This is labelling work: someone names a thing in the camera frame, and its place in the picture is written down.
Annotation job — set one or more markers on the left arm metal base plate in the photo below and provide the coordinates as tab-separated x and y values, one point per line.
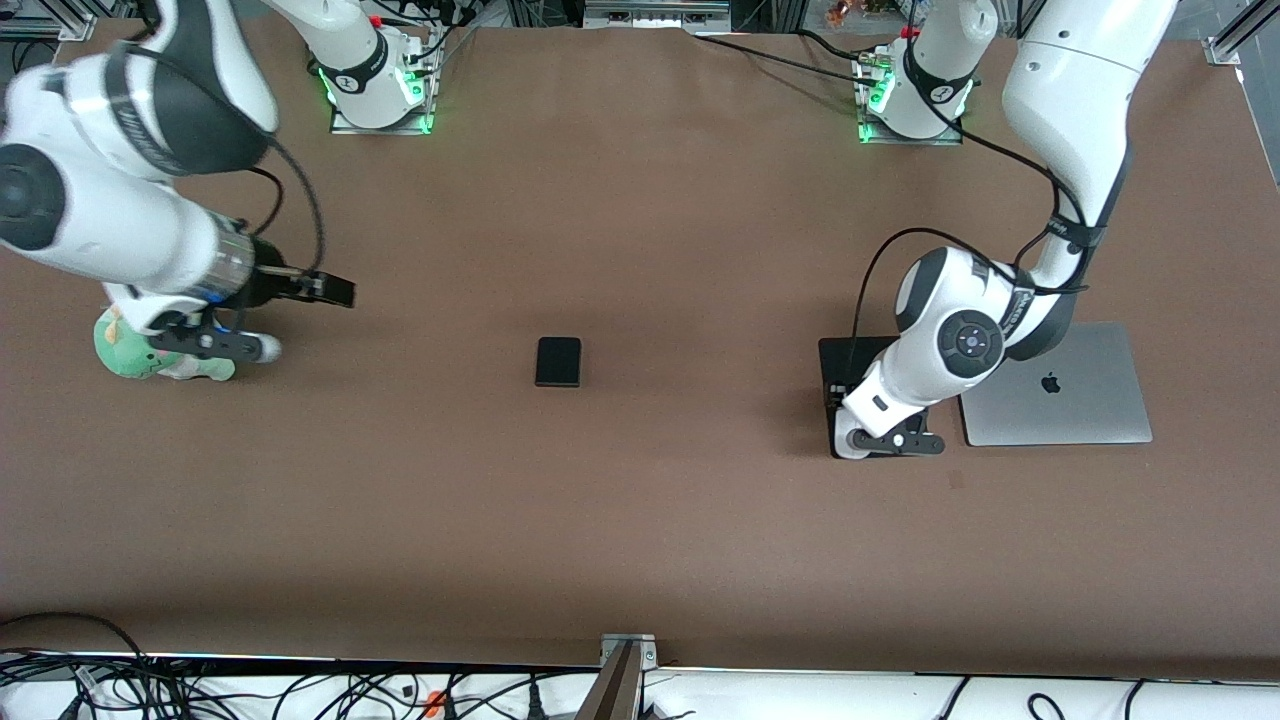
900	141

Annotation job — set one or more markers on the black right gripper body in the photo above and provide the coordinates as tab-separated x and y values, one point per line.
270	284

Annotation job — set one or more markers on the grey metal frame box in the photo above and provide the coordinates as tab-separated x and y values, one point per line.
655	12

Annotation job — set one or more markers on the black mouse pad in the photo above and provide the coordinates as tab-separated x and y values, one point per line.
838	352

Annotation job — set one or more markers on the aluminium corner rail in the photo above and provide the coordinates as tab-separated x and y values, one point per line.
40	25

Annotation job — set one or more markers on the silver closed laptop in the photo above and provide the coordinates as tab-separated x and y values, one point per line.
1090	400

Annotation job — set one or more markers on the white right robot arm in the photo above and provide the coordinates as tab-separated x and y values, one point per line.
100	220

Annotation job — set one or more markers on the aluminium corner bracket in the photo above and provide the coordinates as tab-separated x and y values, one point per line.
1240	35

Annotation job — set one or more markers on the metal table edge bracket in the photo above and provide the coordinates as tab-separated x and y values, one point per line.
628	648

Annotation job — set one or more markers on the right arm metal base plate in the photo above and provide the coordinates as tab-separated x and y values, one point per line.
345	129

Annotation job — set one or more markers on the green dinosaur plush toy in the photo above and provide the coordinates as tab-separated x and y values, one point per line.
125	355

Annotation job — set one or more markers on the black phone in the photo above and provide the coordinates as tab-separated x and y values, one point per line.
558	361

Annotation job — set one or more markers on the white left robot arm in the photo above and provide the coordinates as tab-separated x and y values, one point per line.
1070	100

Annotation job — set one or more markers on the aluminium beam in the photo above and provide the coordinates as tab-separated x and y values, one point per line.
610	695

